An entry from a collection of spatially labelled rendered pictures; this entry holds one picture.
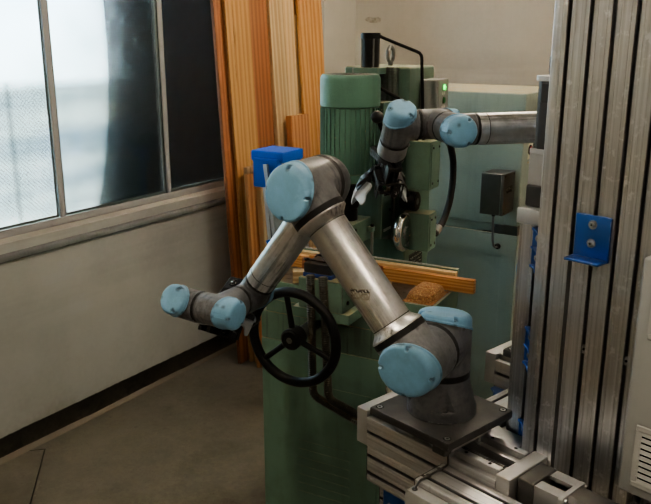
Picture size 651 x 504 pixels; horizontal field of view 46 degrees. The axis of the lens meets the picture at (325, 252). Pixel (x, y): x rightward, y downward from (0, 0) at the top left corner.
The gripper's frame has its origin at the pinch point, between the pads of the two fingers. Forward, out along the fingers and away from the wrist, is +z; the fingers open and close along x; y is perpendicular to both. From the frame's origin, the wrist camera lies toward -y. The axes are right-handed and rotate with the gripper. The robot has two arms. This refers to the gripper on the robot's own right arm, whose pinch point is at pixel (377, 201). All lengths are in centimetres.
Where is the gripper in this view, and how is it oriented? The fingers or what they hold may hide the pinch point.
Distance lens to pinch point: 216.9
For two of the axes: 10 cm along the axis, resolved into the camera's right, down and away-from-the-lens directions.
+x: 9.8, -0.7, 1.9
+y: 1.8, 7.7, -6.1
